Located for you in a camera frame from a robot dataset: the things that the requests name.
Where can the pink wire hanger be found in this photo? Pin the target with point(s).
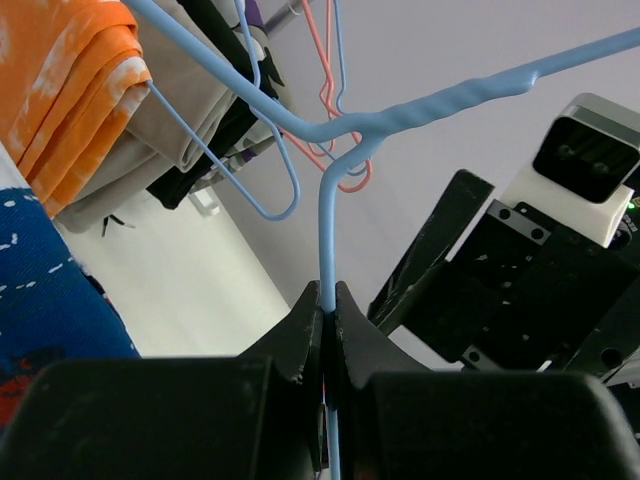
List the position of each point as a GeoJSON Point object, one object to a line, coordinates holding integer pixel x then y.
{"type": "Point", "coordinates": [336, 126]}

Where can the blue patterned trousers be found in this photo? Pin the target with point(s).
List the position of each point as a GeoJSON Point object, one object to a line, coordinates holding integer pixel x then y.
{"type": "Point", "coordinates": [52, 309]}

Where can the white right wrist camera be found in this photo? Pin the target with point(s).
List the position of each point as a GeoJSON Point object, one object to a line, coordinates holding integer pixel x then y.
{"type": "Point", "coordinates": [577, 177]}

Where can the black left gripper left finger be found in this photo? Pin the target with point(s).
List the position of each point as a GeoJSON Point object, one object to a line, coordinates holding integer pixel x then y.
{"type": "Point", "coordinates": [253, 416]}

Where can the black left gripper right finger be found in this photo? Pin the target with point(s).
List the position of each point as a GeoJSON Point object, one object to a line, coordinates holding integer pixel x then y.
{"type": "Point", "coordinates": [396, 419]}

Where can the orange white trousers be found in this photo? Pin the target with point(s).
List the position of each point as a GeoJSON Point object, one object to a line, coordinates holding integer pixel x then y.
{"type": "Point", "coordinates": [72, 77]}

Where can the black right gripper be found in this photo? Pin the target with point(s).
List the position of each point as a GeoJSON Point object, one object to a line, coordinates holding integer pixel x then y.
{"type": "Point", "coordinates": [524, 292]}

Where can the light blue wire hanger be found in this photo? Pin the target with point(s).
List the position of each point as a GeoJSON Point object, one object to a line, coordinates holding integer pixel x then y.
{"type": "Point", "coordinates": [376, 127]}

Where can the black trousers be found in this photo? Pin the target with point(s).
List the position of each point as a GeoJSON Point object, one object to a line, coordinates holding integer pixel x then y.
{"type": "Point", "coordinates": [155, 153]}

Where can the beige grey trousers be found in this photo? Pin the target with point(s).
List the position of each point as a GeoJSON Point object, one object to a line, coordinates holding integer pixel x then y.
{"type": "Point", "coordinates": [159, 150]}

